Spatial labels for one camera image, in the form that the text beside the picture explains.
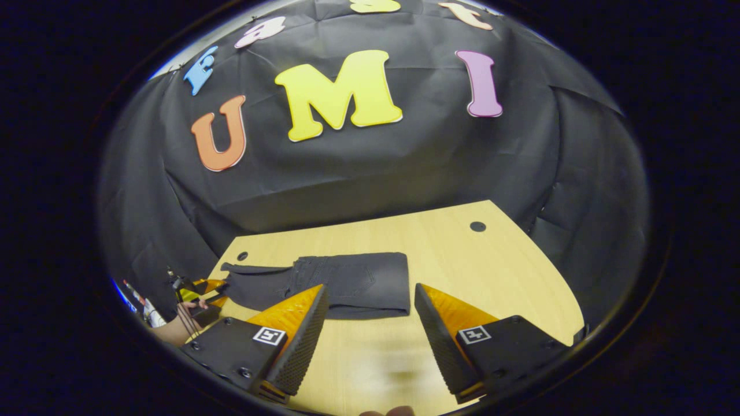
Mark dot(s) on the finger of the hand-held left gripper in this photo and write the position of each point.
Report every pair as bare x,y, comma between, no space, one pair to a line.
209,285
218,301

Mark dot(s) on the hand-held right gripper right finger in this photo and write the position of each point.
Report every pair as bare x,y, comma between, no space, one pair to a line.
442,346

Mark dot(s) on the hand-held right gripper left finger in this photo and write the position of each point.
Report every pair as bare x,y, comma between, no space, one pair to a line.
303,346

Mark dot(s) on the dark grey jeans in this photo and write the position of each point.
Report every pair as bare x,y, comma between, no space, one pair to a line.
358,283

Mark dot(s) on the white and red object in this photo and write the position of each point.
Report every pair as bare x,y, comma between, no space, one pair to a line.
147,306

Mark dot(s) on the black backdrop cloth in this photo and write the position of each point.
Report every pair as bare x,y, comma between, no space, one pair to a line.
376,167

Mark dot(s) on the black table edge bracket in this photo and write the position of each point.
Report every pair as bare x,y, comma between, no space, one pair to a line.
581,335

